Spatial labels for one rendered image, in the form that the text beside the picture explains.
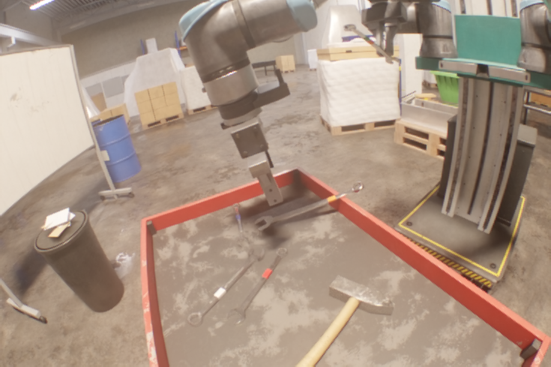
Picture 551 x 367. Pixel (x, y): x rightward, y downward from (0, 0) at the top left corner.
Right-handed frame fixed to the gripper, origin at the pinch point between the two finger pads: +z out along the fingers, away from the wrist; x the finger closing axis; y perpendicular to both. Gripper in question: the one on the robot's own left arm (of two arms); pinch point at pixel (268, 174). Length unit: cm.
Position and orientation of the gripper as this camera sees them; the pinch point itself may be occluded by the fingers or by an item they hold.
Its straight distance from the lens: 50.8
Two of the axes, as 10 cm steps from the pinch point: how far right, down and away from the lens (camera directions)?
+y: -9.4, 3.5, 0.4
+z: 3.3, 8.3, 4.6
